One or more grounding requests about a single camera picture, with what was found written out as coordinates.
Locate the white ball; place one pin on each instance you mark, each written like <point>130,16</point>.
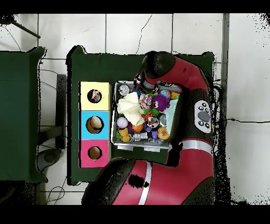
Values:
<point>122,122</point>

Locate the clear mesh bin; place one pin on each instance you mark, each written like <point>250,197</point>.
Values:
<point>126,146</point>

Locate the pale yellow cloth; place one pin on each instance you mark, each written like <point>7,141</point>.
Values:
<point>131,107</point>

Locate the dark green side table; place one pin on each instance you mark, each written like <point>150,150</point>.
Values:
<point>23,105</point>

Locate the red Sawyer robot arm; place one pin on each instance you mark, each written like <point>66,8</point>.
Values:
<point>185,76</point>

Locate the dark green table cloth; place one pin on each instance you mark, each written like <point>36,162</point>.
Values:
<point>105,67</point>

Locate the orange bear plush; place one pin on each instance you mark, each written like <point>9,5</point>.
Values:
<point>125,135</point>

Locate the colourful patterned fabric toy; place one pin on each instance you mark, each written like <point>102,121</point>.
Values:
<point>146,100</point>

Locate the black tripod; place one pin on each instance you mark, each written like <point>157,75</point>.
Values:
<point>6,19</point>

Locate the small orange basketball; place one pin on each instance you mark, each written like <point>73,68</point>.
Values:
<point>137,127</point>

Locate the orange textured ball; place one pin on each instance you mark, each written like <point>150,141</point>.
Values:
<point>163,133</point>

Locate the silver drink can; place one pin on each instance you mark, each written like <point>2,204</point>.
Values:
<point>123,89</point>

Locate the purple spiky ball with eyes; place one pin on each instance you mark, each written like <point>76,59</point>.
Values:
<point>161,102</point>

